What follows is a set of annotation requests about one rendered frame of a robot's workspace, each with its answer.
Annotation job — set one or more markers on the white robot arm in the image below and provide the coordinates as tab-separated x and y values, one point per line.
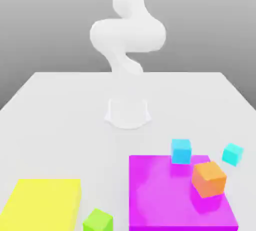
128	35

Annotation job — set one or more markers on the small blue cube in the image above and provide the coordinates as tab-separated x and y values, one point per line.
181	152

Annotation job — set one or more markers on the small orange cube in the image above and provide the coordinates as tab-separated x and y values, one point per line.
209	179

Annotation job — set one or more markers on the small cyan cube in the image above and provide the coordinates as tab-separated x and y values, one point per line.
232	154

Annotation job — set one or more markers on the small green cube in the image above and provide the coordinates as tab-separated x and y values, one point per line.
98	221

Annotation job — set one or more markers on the large magenta box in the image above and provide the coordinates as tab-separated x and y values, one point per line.
160	195

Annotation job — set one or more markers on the large yellow box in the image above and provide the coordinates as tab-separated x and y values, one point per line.
42	205

